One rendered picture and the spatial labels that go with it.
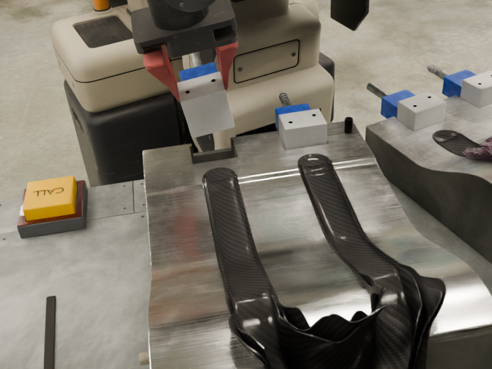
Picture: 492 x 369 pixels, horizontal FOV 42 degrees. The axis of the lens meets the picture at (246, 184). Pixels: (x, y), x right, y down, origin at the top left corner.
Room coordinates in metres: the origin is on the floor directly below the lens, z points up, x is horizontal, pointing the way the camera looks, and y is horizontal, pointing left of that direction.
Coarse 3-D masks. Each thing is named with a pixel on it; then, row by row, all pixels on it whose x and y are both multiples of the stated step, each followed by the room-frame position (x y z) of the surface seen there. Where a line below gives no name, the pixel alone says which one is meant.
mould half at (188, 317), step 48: (240, 144) 0.64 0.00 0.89; (336, 144) 0.62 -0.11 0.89; (192, 192) 0.55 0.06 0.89; (288, 192) 0.54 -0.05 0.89; (384, 192) 0.53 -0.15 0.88; (192, 240) 0.48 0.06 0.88; (288, 240) 0.47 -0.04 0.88; (384, 240) 0.45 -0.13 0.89; (192, 288) 0.39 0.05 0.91; (288, 288) 0.36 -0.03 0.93; (336, 288) 0.35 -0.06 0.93; (480, 288) 0.34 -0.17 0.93; (192, 336) 0.31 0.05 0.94; (432, 336) 0.30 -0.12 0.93; (480, 336) 0.30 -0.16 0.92
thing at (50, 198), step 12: (48, 180) 0.67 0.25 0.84; (60, 180) 0.67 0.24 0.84; (72, 180) 0.67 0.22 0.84; (36, 192) 0.65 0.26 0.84; (48, 192) 0.65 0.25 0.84; (60, 192) 0.64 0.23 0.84; (72, 192) 0.64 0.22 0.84; (24, 204) 0.62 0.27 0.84; (36, 204) 0.62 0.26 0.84; (48, 204) 0.62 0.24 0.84; (60, 204) 0.62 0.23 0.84; (72, 204) 0.62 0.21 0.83; (36, 216) 0.62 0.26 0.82; (48, 216) 0.62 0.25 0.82
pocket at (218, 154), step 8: (232, 144) 0.65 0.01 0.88; (192, 152) 0.64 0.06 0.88; (200, 152) 0.65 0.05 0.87; (208, 152) 0.65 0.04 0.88; (216, 152) 0.65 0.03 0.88; (224, 152) 0.65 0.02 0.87; (232, 152) 0.65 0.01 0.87; (192, 160) 0.64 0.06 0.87; (200, 160) 0.64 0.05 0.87; (208, 160) 0.64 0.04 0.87
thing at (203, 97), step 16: (192, 64) 0.70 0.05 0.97; (208, 64) 0.68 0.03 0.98; (192, 80) 0.63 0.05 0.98; (208, 80) 0.63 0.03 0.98; (192, 96) 0.61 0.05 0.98; (208, 96) 0.60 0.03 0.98; (224, 96) 0.61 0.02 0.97; (192, 112) 0.60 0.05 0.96; (208, 112) 0.61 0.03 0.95; (224, 112) 0.61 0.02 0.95; (192, 128) 0.61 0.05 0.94; (208, 128) 0.61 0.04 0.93; (224, 128) 0.61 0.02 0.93
